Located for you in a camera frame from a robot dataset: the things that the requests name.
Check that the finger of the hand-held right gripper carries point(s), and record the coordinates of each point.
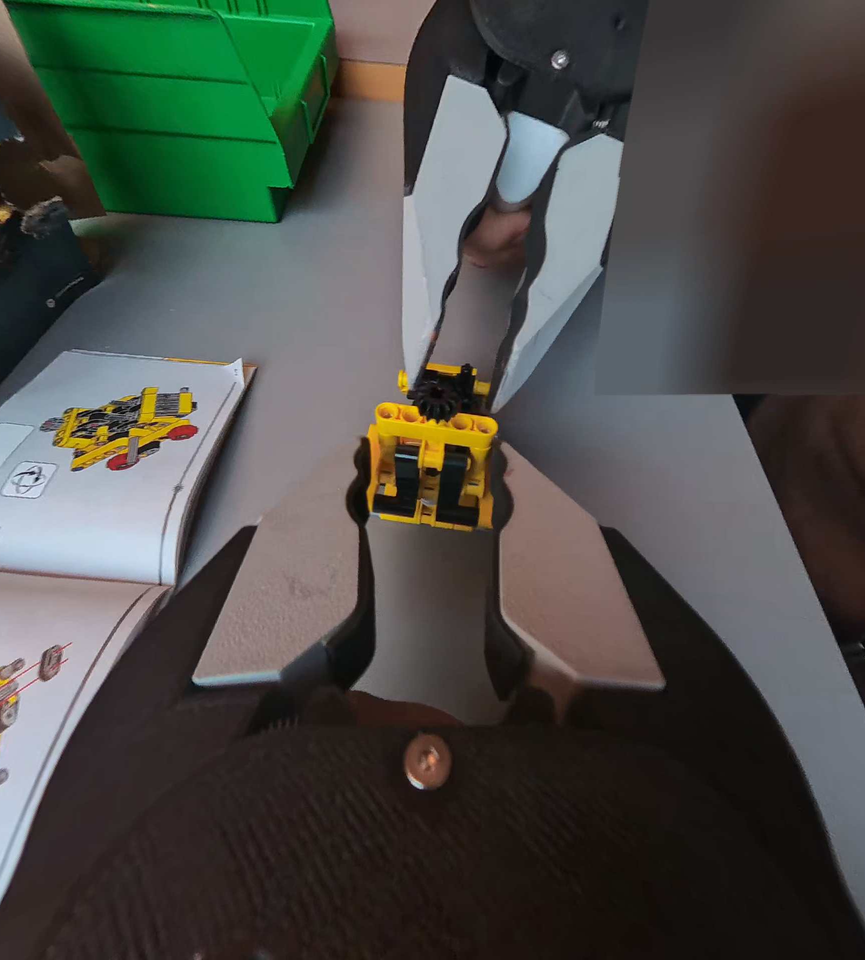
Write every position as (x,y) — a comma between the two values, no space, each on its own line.
(432,187)
(575,225)

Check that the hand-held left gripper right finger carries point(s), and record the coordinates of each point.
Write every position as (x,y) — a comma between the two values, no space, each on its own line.
(567,600)

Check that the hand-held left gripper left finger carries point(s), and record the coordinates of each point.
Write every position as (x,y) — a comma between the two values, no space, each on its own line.
(290,592)

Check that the yellow black lego model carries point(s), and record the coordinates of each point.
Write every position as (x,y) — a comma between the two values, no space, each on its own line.
(432,465)

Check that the open lego instruction booklet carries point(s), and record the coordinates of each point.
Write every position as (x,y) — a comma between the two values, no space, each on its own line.
(95,465)

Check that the person's right hand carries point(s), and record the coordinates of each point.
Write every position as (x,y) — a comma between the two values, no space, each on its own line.
(496,236)

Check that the wooden ledge strip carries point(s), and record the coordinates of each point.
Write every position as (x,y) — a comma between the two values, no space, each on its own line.
(369,81)

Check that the green plastic storage bin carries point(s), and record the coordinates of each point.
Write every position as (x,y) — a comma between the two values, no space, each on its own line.
(170,112)

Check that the person's dark clothing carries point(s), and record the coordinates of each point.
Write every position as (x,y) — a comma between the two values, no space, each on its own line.
(837,525)

